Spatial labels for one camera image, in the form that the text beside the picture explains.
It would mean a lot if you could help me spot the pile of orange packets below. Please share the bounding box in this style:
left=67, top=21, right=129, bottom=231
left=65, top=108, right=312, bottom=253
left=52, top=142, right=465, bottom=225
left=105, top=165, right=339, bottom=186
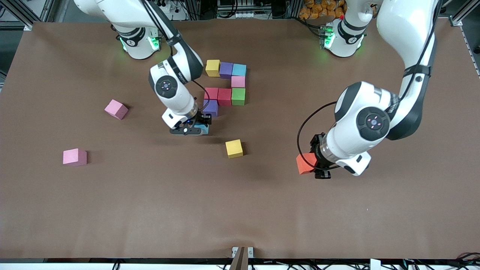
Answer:
left=298, top=0, right=347, bottom=20

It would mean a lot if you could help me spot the orange foam cube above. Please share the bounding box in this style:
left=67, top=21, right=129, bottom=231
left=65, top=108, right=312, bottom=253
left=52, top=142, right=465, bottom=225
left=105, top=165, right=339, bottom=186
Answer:
left=296, top=152, right=318, bottom=175

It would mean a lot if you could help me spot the brown paper table cover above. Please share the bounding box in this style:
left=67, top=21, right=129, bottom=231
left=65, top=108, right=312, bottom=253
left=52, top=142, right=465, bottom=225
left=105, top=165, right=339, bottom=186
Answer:
left=0, top=19, right=480, bottom=261

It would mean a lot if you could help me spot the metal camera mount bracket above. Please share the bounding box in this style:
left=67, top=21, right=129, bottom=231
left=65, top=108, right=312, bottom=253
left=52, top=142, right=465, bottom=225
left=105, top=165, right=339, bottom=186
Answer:
left=229, top=246, right=254, bottom=270

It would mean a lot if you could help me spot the white power strip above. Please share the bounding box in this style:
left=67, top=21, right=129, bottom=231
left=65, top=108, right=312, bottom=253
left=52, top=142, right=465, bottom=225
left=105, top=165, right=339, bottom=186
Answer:
left=157, top=2, right=188, bottom=21

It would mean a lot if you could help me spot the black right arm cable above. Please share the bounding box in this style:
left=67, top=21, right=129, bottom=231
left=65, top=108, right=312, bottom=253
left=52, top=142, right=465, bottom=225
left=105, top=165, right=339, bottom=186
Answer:
left=141, top=0, right=210, bottom=113

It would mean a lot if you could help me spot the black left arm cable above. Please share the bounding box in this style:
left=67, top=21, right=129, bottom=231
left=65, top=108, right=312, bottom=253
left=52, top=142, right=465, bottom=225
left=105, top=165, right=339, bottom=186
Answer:
left=297, top=0, right=441, bottom=171

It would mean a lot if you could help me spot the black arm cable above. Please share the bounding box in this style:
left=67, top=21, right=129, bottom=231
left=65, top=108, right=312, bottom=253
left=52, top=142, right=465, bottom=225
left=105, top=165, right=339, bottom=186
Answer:
left=297, top=0, right=441, bottom=171
left=141, top=0, right=210, bottom=113

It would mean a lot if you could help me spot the grey electronics box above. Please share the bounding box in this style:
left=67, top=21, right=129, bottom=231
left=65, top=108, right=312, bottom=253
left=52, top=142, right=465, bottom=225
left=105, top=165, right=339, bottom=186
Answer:
left=217, top=0, right=260, bottom=19

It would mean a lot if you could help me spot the aluminium frame rail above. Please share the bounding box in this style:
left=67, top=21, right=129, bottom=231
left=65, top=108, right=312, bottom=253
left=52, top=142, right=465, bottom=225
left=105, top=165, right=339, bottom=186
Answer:
left=448, top=0, right=480, bottom=27
left=0, top=0, right=55, bottom=31

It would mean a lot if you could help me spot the yellow foam cube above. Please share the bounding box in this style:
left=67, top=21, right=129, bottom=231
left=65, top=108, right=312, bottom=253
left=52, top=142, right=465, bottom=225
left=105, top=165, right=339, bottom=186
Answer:
left=225, top=139, right=244, bottom=159
left=205, top=59, right=221, bottom=77

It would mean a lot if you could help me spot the green foam cube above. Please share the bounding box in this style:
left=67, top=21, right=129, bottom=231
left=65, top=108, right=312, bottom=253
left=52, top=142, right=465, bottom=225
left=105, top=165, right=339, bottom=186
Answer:
left=231, top=88, right=246, bottom=106

